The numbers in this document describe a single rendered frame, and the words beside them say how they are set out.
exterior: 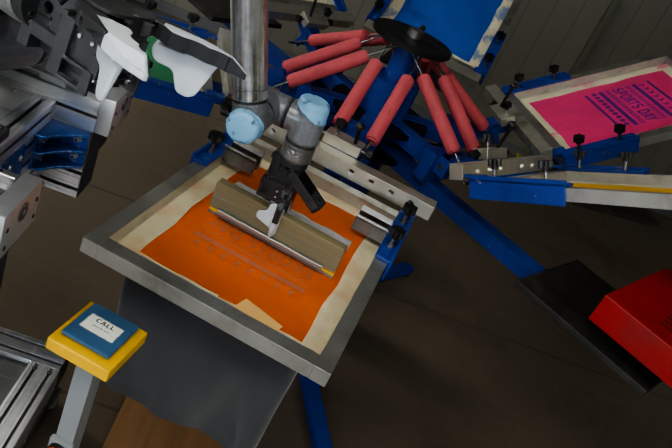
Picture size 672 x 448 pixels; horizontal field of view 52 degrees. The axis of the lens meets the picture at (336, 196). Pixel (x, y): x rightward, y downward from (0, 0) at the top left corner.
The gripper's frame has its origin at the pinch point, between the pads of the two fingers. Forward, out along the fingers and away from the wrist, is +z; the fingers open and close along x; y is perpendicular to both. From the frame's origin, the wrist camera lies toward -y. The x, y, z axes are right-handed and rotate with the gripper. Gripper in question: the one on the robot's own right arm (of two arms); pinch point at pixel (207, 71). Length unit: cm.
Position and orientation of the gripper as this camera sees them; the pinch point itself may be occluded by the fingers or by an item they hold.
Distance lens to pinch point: 63.4
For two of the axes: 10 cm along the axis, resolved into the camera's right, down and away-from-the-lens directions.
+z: 8.1, 5.3, -2.7
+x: -4.1, 1.6, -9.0
